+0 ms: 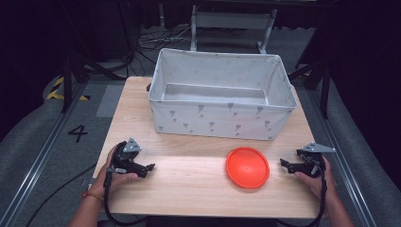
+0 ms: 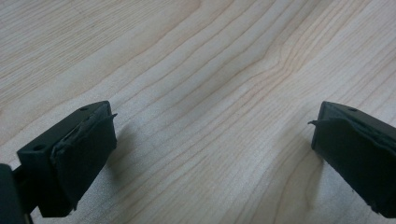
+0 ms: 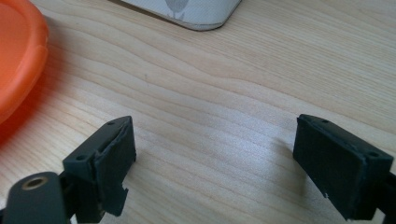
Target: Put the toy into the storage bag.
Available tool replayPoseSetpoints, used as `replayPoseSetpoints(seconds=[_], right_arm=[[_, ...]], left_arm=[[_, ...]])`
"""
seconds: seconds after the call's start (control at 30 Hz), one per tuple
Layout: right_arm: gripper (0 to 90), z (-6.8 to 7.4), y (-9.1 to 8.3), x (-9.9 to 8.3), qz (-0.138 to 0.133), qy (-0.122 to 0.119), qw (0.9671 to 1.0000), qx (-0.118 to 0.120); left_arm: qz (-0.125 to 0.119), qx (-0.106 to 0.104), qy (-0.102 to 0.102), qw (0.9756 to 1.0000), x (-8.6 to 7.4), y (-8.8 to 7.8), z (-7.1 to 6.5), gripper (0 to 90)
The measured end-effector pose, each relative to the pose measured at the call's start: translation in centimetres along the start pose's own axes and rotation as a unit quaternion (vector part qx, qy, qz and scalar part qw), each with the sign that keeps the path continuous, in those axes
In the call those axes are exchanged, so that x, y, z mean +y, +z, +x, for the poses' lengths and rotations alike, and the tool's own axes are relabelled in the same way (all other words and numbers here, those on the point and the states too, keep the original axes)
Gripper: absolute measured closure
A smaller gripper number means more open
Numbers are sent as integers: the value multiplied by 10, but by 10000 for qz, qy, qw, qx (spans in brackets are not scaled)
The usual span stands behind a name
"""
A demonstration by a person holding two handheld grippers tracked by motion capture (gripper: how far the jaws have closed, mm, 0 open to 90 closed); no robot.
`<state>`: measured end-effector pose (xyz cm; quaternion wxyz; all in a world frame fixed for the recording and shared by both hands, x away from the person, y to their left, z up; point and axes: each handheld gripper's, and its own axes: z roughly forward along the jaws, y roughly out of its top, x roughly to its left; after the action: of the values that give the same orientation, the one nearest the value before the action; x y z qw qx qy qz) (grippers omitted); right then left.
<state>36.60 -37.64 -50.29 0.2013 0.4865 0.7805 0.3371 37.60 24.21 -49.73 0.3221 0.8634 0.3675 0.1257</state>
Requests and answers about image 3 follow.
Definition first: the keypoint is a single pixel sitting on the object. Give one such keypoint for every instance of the white patterned tray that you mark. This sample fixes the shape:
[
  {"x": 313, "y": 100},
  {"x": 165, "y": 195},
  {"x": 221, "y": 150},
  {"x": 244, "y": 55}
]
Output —
[{"x": 186, "y": 12}]

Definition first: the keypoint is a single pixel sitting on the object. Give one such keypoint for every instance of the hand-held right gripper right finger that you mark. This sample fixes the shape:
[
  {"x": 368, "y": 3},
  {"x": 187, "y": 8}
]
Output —
[{"x": 336, "y": 165}]

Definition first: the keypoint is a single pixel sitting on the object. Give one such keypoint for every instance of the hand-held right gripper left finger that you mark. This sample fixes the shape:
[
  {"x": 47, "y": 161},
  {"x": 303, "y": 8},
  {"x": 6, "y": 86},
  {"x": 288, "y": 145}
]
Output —
[{"x": 107, "y": 161}]

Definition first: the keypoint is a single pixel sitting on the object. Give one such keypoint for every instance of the orange plastic plate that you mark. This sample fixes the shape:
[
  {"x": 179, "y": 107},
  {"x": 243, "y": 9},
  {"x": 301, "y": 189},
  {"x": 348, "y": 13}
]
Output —
[{"x": 18, "y": 56}]

